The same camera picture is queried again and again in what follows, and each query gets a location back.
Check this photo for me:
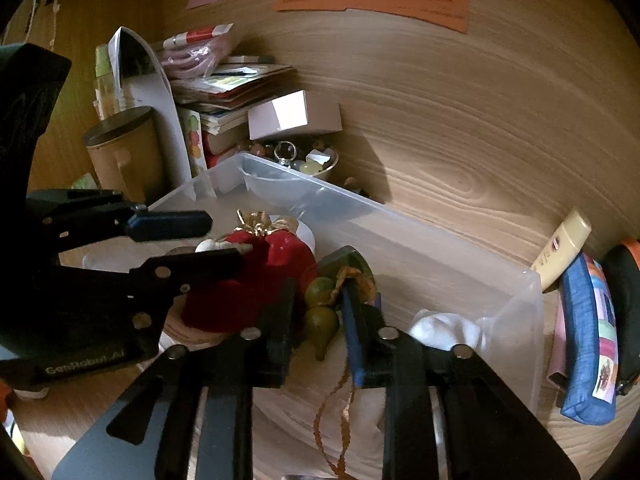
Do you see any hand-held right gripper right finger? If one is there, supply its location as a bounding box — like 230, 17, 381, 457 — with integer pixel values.
340, 285, 581, 480

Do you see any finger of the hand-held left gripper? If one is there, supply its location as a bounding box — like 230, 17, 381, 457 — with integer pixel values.
129, 247, 246, 307
27, 189, 213, 255

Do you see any grey pointed standing card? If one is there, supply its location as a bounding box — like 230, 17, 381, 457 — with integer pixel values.
109, 26, 193, 186

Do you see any brown jar dark lid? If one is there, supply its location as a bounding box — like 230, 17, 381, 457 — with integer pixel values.
82, 106, 166, 206

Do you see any white cloth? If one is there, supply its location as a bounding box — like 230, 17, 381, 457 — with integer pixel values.
407, 310, 488, 353

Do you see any pink packet red label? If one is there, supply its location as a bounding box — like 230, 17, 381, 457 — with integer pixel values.
152, 22, 235, 81

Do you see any dark green pointed object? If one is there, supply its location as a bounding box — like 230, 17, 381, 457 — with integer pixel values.
315, 246, 376, 306

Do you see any bowl of beads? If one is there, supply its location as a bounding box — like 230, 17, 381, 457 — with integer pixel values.
240, 140, 341, 183

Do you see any clear plastic storage bin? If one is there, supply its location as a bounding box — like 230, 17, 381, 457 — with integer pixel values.
145, 152, 546, 416

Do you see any pink round pad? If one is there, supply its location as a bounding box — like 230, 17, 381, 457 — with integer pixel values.
164, 305, 226, 347

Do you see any red pouch gold tie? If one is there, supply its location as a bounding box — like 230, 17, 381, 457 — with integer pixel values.
181, 210, 318, 333

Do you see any pale yellow cream tube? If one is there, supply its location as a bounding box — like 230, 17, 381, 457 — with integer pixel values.
530, 208, 592, 293

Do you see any dotted sticker sheet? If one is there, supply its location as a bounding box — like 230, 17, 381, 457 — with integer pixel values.
177, 107, 208, 178

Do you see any black pouch orange zipper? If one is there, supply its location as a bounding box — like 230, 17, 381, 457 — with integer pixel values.
602, 237, 640, 396

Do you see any stack of books and cards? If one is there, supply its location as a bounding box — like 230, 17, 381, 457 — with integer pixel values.
172, 55, 298, 168

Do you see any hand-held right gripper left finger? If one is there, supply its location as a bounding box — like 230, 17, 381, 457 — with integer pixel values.
50, 277, 301, 480

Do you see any blue patchwork pouch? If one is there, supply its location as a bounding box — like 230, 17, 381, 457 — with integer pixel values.
547, 252, 621, 426

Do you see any small pink white box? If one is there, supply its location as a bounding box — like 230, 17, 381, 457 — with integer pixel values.
247, 90, 343, 141

